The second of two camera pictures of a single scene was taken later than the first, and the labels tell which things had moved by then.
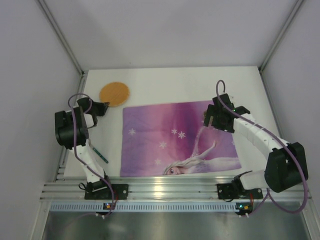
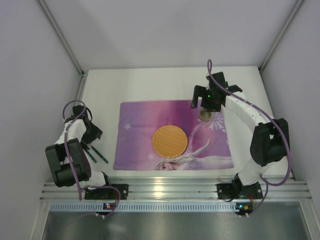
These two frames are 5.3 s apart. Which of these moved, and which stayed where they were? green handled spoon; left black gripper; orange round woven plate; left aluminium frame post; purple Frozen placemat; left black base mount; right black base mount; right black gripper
Moved: orange round woven plate; right black gripper; purple Frozen placemat; left black gripper
Stayed: right black base mount; left aluminium frame post; green handled spoon; left black base mount
